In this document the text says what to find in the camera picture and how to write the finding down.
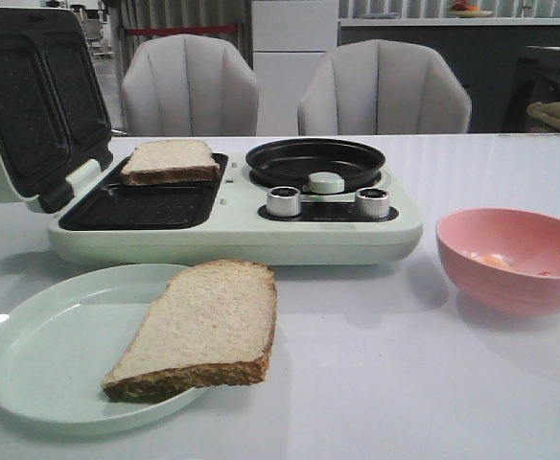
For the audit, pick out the green breakfast maker lid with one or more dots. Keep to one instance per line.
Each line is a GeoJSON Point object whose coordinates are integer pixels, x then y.
{"type": "Point", "coordinates": [54, 126]}

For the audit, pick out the grey upholstered chair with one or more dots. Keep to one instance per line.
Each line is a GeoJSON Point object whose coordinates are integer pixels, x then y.
{"type": "Point", "coordinates": [378, 87]}
{"type": "Point", "coordinates": [190, 85]}

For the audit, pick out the right silver control knob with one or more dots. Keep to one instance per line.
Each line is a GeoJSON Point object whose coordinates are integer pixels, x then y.
{"type": "Point", "coordinates": [372, 203]}

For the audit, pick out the white cabinet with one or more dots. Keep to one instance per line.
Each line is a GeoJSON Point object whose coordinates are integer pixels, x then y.
{"type": "Point", "coordinates": [288, 39]}

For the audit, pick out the right grey upholstered chair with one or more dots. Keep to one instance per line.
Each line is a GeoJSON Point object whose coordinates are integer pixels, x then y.
{"type": "Point", "coordinates": [378, 87]}

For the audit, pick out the orange shrimp pieces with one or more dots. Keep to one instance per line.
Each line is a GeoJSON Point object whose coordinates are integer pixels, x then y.
{"type": "Point", "coordinates": [499, 261]}

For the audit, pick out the left silver control knob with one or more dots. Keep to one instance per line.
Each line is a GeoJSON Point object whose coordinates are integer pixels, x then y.
{"type": "Point", "coordinates": [284, 202]}

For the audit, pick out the white bread slice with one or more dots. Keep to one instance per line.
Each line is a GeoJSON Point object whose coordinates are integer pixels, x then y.
{"type": "Point", "coordinates": [213, 325]}
{"type": "Point", "coordinates": [170, 161]}

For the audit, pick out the black round frying pan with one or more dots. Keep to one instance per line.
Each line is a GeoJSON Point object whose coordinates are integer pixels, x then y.
{"type": "Point", "coordinates": [291, 162]}

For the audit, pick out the pink plastic bowl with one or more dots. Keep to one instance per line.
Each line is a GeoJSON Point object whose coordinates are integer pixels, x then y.
{"type": "Point", "coordinates": [529, 239]}

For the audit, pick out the silver control knob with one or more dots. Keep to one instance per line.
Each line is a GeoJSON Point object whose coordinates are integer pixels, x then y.
{"type": "Point", "coordinates": [372, 203]}
{"type": "Point", "coordinates": [284, 202]}

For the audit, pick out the green breakfast maker base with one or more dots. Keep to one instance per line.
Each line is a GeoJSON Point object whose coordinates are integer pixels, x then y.
{"type": "Point", "coordinates": [190, 223]}

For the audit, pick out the grey counter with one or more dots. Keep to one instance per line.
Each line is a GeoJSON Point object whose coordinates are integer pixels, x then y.
{"type": "Point", "coordinates": [483, 53]}

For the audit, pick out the left grey upholstered chair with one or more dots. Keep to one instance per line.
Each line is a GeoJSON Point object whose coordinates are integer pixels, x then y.
{"type": "Point", "coordinates": [190, 85]}

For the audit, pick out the fruit plate on counter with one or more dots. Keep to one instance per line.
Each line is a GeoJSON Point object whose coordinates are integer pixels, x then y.
{"type": "Point", "coordinates": [464, 9]}

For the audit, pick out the light green round plate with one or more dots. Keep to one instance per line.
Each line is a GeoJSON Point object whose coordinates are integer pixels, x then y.
{"type": "Point", "coordinates": [56, 347]}

